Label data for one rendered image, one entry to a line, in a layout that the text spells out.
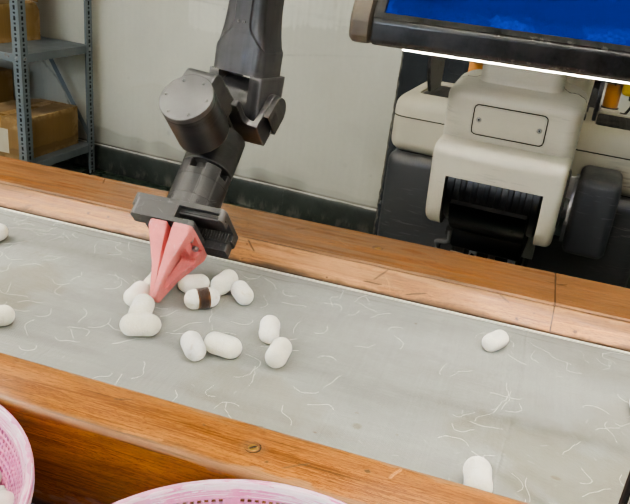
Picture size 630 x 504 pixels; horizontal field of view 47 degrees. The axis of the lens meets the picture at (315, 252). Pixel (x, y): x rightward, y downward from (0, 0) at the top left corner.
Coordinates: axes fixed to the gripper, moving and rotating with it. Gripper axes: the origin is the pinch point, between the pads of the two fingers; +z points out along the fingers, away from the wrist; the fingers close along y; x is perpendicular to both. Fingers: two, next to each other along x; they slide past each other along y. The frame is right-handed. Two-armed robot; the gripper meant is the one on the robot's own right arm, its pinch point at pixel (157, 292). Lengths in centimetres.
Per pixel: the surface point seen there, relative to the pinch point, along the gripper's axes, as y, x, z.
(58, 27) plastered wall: -167, 160, -161
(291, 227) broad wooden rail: 7.3, 13.0, -16.6
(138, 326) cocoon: 1.8, -4.6, 5.2
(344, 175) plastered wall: -29, 179, -125
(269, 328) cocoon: 13.0, -1.9, 1.5
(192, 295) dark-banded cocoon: 3.8, -0.1, -0.5
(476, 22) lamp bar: 27.5, -30.8, -11.5
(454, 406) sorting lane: 31.0, -2.0, 4.5
